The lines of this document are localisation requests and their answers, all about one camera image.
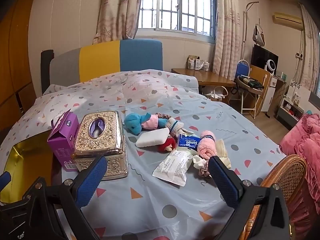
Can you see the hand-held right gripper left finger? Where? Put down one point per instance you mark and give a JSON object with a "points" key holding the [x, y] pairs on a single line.
{"points": [[91, 180]]}

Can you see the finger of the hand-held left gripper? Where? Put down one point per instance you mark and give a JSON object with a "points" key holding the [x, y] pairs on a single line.
{"points": [[5, 180]]}

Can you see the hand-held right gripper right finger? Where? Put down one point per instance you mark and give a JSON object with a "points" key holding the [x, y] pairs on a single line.
{"points": [[223, 182]]}

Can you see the gold metal tray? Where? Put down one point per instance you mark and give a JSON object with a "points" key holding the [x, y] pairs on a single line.
{"points": [[25, 162]]}

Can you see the white cloth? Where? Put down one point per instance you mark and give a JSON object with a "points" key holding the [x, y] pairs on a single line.
{"points": [[200, 161]]}

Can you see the beige cloth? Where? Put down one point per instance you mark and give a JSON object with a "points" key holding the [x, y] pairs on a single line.
{"points": [[221, 150]]}

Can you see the pink towel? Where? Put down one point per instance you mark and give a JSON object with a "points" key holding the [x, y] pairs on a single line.
{"points": [[206, 147]]}

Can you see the white wet wipes packet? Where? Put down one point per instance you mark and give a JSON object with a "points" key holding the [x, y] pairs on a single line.
{"points": [[172, 167]]}

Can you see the blue tissue pack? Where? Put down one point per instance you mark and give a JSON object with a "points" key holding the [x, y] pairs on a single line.
{"points": [[188, 142]]}

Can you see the red haired small doll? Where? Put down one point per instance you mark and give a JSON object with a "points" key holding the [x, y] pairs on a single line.
{"points": [[170, 143]]}

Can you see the blue plush toy pink dress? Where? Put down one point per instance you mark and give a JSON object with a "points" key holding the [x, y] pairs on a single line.
{"points": [[133, 125]]}

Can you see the white knitted sock blue stripe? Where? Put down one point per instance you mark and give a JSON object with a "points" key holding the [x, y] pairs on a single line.
{"points": [[173, 127]]}

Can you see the white sponge block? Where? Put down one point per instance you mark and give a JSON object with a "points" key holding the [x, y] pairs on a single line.
{"points": [[152, 137]]}

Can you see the brown satin scrunchie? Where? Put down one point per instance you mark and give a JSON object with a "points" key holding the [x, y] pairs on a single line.
{"points": [[163, 116]]}

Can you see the gold embossed tissue box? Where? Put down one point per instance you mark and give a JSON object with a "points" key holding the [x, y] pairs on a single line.
{"points": [[100, 145]]}

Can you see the purple carton box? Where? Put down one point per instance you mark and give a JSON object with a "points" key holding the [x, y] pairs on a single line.
{"points": [[60, 147]]}

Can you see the rattan chair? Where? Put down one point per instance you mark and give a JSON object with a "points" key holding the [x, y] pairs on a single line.
{"points": [[285, 177]]}

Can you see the white tote bag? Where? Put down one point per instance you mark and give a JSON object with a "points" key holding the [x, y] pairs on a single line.
{"points": [[215, 93]]}

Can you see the pink ruffled bedding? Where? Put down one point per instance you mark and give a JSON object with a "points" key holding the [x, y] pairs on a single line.
{"points": [[305, 140]]}

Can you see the low grey shelf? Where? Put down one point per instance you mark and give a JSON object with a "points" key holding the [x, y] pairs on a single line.
{"points": [[287, 115]]}

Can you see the patterned plastic tablecloth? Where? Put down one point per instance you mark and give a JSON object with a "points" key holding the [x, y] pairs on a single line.
{"points": [[175, 100]]}

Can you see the white narrow cabinet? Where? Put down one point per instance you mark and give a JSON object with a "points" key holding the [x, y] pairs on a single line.
{"points": [[271, 97]]}

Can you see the black green tool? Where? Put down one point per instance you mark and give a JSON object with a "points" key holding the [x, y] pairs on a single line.
{"points": [[250, 81]]}

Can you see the wooden desk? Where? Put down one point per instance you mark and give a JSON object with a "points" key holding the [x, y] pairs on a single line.
{"points": [[207, 76]]}

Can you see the wooden folding board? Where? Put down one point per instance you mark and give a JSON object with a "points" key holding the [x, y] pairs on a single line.
{"points": [[262, 80]]}

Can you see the wooden wardrobe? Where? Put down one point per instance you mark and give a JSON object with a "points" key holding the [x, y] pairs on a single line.
{"points": [[15, 67]]}

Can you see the blue folding chair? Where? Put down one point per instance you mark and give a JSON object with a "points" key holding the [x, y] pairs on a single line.
{"points": [[241, 68]]}

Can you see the grey yellow blue sofa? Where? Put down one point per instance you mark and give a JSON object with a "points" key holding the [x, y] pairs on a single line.
{"points": [[100, 60]]}

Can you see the group of small boxes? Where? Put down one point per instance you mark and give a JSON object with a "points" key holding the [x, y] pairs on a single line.
{"points": [[197, 63]]}

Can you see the white round fan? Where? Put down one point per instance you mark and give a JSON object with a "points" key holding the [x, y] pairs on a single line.
{"points": [[270, 65]]}

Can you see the black television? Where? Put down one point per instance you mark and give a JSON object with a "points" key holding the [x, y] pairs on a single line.
{"points": [[260, 57]]}

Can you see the beige pleated curtain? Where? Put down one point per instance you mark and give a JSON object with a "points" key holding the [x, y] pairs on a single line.
{"points": [[227, 30]]}

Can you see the beige curtain beside air conditioner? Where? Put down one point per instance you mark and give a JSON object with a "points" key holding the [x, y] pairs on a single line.
{"points": [[310, 55]]}

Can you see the beige starfish print curtain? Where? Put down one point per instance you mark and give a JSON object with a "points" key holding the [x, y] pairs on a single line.
{"points": [[115, 10]]}

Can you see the barred window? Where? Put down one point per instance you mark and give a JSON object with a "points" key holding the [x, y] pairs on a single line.
{"points": [[175, 5]]}

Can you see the wall air conditioner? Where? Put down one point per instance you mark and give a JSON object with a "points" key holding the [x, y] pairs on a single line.
{"points": [[287, 20]]}

